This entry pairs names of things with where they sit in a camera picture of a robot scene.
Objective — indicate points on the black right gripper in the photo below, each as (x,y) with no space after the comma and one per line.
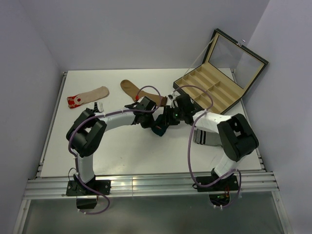
(169,109)

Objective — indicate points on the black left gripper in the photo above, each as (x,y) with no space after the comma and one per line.
(150,123)

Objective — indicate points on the green christmas bear sock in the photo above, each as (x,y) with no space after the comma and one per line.
(159,128)

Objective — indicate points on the brown long sock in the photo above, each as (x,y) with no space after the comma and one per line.
(131,90)

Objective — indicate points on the grey striped sock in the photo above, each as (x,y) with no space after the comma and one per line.
(206,138)

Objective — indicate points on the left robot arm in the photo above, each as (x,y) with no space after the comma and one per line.
(88,129)

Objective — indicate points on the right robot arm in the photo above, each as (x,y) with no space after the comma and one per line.
(232,133)

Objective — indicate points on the black white striped sock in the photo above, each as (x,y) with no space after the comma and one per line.
(95,107)

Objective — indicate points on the black compartment organizer box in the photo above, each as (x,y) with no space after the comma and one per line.
(226,74)

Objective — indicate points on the beige red reindeer sock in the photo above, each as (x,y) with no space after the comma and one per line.
(87,97)

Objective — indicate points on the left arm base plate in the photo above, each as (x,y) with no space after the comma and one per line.
(97,187)

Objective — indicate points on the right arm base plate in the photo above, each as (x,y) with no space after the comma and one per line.
(228,184)

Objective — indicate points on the aluminium frame rail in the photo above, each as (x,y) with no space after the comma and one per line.
(145,185)

